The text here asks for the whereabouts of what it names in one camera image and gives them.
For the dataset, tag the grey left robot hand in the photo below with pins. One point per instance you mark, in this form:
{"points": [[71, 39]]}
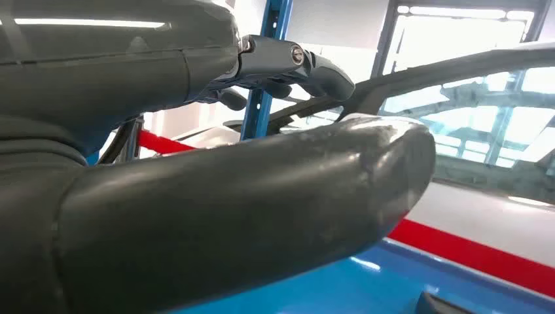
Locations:
{"points": [[217, 216]]}

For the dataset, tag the white car with red stripe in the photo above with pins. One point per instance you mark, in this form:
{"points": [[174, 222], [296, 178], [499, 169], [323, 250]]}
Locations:
{"points": [[477, 216]]}

